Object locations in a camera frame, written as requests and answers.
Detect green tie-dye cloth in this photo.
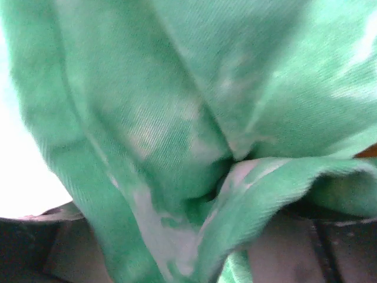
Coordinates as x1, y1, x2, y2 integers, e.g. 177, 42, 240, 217
1, 1, 376, 282

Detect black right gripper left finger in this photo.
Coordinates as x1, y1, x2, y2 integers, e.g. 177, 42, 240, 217
1, 203, 112, 283

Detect orange camouflage cloth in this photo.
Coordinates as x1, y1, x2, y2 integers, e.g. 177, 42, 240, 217
354, 144, 377, 158

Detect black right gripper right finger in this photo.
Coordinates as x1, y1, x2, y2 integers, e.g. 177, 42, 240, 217
248, 208, 376, 283

